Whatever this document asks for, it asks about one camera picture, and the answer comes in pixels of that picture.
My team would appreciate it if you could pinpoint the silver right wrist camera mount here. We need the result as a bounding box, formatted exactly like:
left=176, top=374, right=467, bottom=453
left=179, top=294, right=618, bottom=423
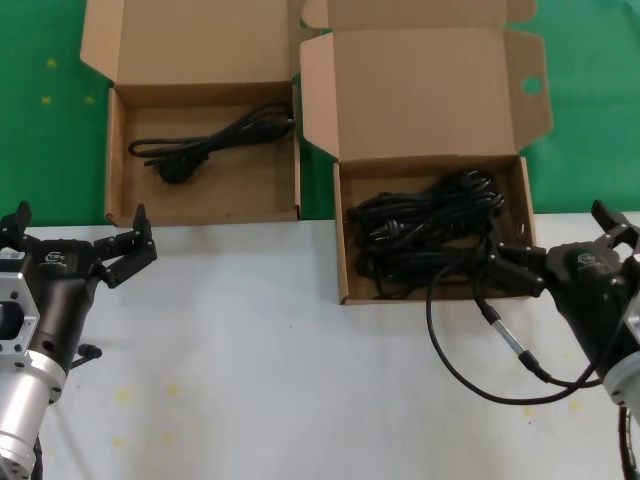
left=619, top=247, right=640, bottom=347

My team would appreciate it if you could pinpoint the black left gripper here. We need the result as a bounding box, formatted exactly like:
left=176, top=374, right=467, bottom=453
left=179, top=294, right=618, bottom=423
left=0, top=201, right=160, bottom=375

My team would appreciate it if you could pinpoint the black power cord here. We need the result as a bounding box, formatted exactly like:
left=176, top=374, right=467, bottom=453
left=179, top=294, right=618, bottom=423
left=357, top=247, right=501, bottom=301
left=348, top=169, right=506, bottom=236
left=355, top=218, right=496, bottom=264
left=128, top=102, right=296, bottom=186

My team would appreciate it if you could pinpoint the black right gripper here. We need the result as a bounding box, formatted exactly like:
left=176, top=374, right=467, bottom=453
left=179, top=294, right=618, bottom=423
left=487, top=199, right=640, bottom=380

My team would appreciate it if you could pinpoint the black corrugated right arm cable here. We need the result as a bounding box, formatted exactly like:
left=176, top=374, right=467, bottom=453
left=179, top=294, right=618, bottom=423
left=617, top=404, right=640, bottom=480

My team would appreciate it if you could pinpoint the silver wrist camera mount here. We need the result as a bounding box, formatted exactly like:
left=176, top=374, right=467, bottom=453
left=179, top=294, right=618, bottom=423
left=619, top=247, right=640, bottom=347
left=0, top=272, right=41, bottom=372

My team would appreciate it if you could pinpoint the green tablecloth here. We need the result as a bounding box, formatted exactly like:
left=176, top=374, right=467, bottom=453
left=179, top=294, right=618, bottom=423
left=0, top=0, right=640, bottom=229

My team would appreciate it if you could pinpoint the open brown cardboard box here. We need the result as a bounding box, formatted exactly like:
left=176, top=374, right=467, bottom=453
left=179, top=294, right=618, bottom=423
left=298, top=0, right=554, bottom=306
left=79, top=0, right=304, bottom=229

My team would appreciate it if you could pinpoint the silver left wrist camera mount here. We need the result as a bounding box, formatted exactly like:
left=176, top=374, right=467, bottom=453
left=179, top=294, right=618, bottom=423
left=0, top=272, right=41, bottom=372

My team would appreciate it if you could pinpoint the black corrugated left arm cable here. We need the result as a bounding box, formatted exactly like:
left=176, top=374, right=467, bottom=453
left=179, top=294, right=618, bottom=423
left=30, top=434, right=47, bottom=480

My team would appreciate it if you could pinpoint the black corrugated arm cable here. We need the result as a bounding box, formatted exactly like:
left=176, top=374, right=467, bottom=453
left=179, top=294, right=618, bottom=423
left=617, top=404, right=640, bottom=480
left=30, top=434, right=47, bottom=480

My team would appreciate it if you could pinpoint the black angled cable plug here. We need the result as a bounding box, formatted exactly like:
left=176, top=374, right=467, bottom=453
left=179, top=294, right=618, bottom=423
left=73, top=343, right=104, bottom=370

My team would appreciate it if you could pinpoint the white table cloth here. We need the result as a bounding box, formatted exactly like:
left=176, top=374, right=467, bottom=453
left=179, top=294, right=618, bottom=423
left=0, top=209, right=640, bottom=480

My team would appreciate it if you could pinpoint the black cable with silver connector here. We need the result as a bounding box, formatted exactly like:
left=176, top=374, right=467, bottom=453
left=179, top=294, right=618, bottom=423
left=425, top=257, right=604, bottom=405

